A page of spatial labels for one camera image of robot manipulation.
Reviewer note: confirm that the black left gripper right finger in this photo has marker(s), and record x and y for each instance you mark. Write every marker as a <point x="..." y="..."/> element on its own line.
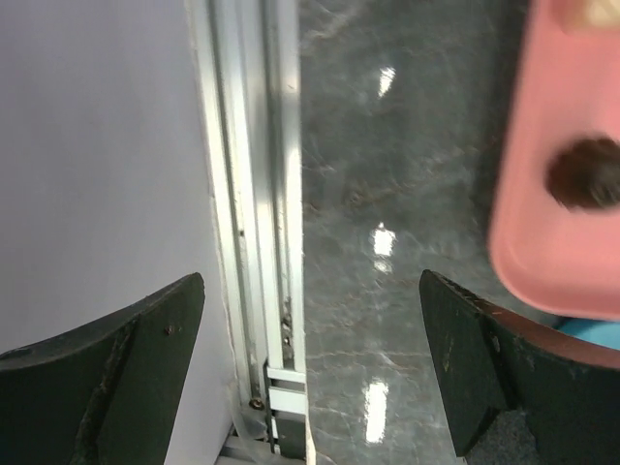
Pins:
<point x="489" y="360"/>

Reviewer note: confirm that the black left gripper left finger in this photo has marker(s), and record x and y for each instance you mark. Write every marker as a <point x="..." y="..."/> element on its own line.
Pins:
<point x="106" y="392"/>

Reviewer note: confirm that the pink chocolate tray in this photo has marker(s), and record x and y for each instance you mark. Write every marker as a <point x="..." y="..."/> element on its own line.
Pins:
<point x="554" y="232"/>

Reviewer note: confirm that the round dark chocolate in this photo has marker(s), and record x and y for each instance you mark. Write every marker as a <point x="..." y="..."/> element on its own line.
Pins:
<point x="585" y="174"/>

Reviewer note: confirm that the blue tin lid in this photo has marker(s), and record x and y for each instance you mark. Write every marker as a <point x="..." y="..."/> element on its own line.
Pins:
<point x="602" y="333"/>

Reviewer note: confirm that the aluminium frame rail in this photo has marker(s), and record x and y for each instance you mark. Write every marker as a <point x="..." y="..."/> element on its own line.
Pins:
<point x="247" y="58"/>

